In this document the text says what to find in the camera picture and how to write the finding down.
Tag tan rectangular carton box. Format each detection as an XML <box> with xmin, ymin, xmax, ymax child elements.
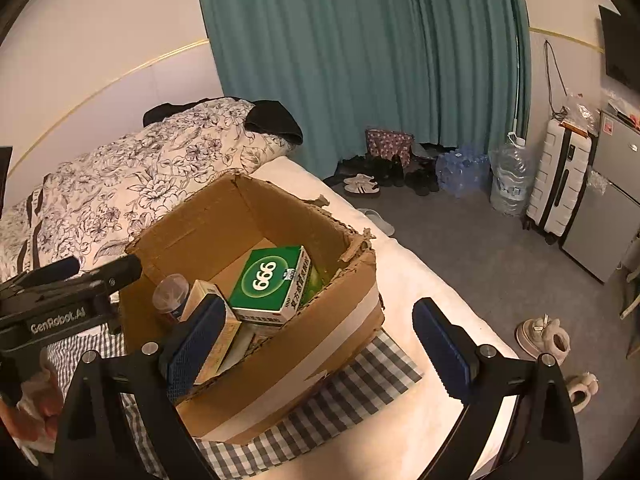
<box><xmin>180</xmin><ymin>280</ymin><xmax>241</xmax><ymax>386</ymax></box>

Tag person's left hand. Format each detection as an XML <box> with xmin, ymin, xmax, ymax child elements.
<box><xmin>1</xmin><ymin>353</ymin><xmax>64</xmax><ymax>442</ymax></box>

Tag clear plastic cup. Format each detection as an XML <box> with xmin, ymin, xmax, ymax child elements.
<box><xmin>152</xmin><ymin>273</ymin><xmax>191</xmax><ymax>321</ymax></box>

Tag floral white duvet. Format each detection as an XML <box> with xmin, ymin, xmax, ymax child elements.
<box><xmin>12</xmin><ymin>98</ymin><xmax>297</xmax><ymax>254</ymax></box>

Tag beige fluffy slipper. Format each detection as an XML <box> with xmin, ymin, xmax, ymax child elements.
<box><xmin>515</xmin><ymin>314</ymin><xmax>570</xmax><ymax>365</ymax></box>

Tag green 999 medicine box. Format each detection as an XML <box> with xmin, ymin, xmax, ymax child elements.
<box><xmin>229</xmin><ymin>246</ymin><xmax>322</xmax><ymax>325</ymax></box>

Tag checkered gingham cloth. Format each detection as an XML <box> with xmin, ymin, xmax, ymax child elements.
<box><xmin>46</xmin><ymin>325</ymin><xmax>423</xmax><ymax>479</ymax></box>

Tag brown cardboard box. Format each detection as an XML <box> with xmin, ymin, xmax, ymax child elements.
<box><xmin>120</xmin><ymin>172</ymin><xmax>384</xmax><ymax>444</ymax></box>

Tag grey mini fridge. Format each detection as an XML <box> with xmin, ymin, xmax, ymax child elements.
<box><xmin>562</xmin><ymin>112</ymin><xmax>639</xmax><ymax>283</ymax></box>

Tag black garment on bed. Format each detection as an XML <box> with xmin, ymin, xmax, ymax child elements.
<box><xmin>142</xmin><ymin>99</ymin><xmax>304</xmax><ymax>145</ymax></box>

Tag white sneakers by curtain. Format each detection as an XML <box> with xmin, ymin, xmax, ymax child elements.
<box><xmin>343</xmin><ymin>174</ymin><xmax>381</xmax><ymax>197</ymax></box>

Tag white suitcase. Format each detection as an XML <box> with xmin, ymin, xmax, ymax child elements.
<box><xmin>523</xmin><ymin>119</ymin><xmax>592</xmax><ymax>245</ymax></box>

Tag large clear water jug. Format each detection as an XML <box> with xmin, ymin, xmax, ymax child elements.
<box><xmin>489</xmin><ymin>131</ymin><xmax>536</xmax><ymax>217</ymax></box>

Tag pack of water bottles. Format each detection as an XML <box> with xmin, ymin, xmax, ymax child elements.
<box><xmin>435</xmin><ymin>146</ymin><xmax>490</xmax><ymax>197</ymax></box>

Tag pile of dark shoes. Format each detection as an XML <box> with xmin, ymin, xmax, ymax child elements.
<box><xmin>323</xmin><ymin>155</ymin><xmax>439</xmax><ymax>196</ymax></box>

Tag patterned red bag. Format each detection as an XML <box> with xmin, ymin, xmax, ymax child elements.
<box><xmin>364</xmin><ymin>128</ymin><xmax>414</xmax><ymax>168</ymax></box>

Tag teal curtain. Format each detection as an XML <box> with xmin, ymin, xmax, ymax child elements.
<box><xmin>200</xmin><ymin>0</ymin><xmax>532</xmax><ymax>177</ymax></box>

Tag wall mounted television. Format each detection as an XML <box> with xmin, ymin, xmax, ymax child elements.
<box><xmin>599</xmin><ymin>6</ymin><xmax>640</xmax><ymax>92</ymax></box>

